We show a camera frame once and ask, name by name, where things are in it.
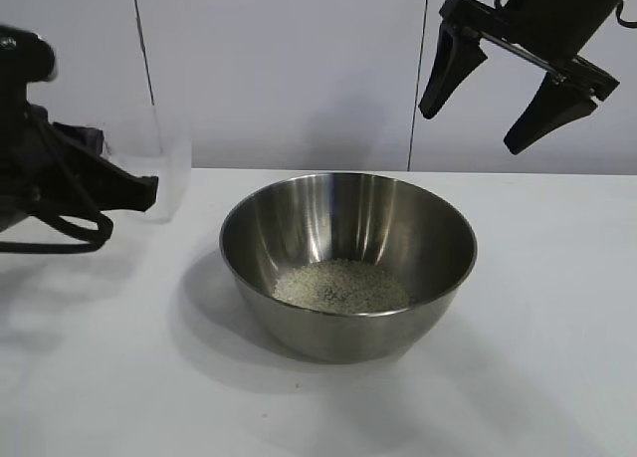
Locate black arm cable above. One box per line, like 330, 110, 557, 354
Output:
614, 1, 637, 30
0, 108, 114, 255

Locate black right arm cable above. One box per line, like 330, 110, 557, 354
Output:
614, 1, 637, 30

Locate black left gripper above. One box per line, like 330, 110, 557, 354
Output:
0, 103, 159, 232

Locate stainless steel mixing bowl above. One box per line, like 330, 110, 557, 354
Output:
218, 171, 479, 364

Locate clear plastic measuring cup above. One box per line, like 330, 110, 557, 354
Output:
106, 103, 194, 225

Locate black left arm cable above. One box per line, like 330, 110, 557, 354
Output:
0, 108, 114, 255

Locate white rice grains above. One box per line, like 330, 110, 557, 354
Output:
272, 258, 413, 312

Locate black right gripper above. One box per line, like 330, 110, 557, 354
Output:
418, 0, 626, 155

